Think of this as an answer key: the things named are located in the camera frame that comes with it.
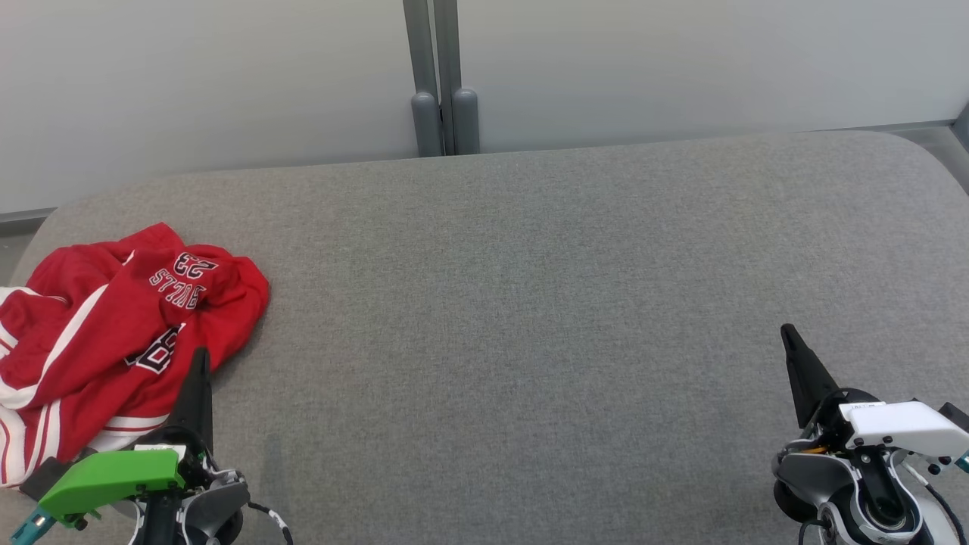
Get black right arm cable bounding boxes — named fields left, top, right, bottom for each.
left=922, top=481, right=969, bottom=545

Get red Bulls shorts white stripes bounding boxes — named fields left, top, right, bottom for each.
left=45, top=222, right=270, bottom=455

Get grey partition post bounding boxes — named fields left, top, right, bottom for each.
left=403, top=0, right=444, bottom=157
left=433, top=0, right=481, bottom=155

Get teal left camera connector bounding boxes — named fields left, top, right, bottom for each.
left=9, top=509, right=55, bottom=545

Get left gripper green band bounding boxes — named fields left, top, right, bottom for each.
left=38, top=347, right=218, bottom=525

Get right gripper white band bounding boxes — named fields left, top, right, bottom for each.
left=780, top=324, right=969, bottom=464

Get black white left arm cable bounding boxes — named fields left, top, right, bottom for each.
left=248, top=500, right=294, bottom=545

